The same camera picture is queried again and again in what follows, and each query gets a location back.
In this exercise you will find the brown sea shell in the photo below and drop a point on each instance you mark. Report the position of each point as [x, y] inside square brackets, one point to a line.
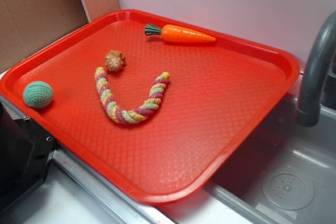
[115, 61]

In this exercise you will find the red plastic tray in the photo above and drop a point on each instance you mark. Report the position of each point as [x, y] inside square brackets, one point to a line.
[216, 96]

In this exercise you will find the orange toy carrot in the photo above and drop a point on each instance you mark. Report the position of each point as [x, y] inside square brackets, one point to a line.
[178, 34]

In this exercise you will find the green textured ball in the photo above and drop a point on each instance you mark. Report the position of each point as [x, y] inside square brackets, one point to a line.
[38, 95]

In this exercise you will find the grey toy sink basin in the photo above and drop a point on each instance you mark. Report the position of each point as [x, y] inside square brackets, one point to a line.
[282, 173]

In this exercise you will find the grey sink faucet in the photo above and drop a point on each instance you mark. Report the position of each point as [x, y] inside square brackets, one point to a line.
[318, 82]

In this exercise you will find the black box with screws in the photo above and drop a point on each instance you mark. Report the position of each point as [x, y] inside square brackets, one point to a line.
[26, 150]

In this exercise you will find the brown cardboard panel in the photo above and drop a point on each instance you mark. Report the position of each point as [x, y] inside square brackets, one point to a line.
[28, 26]

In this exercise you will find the multicolour twisted rope toy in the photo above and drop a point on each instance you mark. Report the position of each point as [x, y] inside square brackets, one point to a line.
[134, 116]

